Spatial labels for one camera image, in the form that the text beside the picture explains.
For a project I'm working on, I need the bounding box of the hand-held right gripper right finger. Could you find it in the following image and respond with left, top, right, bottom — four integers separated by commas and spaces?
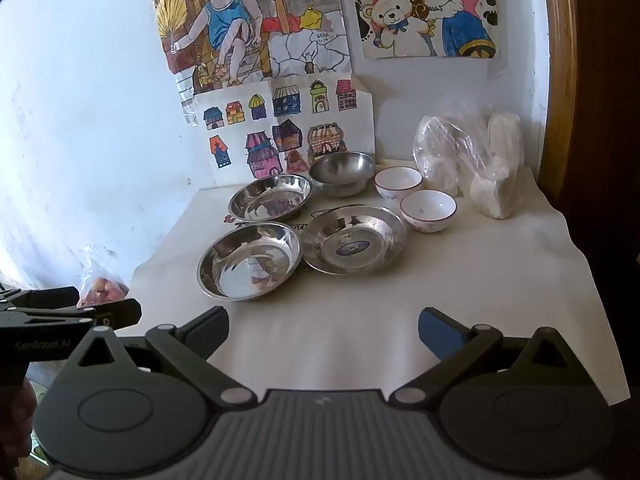
387, 306, 586, 408

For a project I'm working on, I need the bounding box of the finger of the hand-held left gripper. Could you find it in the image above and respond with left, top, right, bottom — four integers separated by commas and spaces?
0, 286, 81, 311
30, 298, 143, 332

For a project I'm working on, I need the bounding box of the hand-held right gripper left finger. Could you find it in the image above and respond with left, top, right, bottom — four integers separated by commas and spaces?
62, 306, 258, 408

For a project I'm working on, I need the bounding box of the wide stainless steel bowl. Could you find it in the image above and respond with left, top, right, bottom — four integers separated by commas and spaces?
196, 221, 304, 302

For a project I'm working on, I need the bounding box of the white bowl with red rim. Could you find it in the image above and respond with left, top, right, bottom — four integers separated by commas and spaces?
399, 190, 458, 234
374, 166, 423, 202

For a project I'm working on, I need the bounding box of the steel plate with blue label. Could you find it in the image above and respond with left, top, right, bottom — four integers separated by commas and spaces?
300, 205, 409, 276

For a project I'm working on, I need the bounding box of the shallow stainless steel bowl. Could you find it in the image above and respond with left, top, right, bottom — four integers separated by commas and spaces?
228, 174, 313, 223

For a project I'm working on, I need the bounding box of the deep stainless steel bowl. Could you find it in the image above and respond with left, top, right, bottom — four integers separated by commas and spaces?
308, 151, 377, 198

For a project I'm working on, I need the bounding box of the bag of red fruit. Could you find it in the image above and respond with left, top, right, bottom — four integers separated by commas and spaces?
75, 247, 132, 311

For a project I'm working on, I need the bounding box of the white printed table cloth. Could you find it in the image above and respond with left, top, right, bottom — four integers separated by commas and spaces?
127, 160, 631, 406

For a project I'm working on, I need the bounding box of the bag of white buns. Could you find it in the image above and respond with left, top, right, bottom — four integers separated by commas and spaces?
470, 109, 524, 221

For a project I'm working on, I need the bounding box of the clear plastic bag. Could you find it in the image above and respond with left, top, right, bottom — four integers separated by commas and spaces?
412, 114, 483, 197

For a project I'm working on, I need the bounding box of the colourful houses drawing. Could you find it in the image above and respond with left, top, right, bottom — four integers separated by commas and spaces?
192, 72, 377, 191

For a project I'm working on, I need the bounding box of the child with fan drawing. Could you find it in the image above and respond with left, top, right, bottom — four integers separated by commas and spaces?
150, 0, 353, 93

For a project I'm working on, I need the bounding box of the teddy bear drawing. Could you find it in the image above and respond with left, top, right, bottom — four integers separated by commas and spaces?
350, 0, 501, 61

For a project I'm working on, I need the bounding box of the brown wooden frame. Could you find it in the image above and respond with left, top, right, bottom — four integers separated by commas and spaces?
537, 0, 640, 266

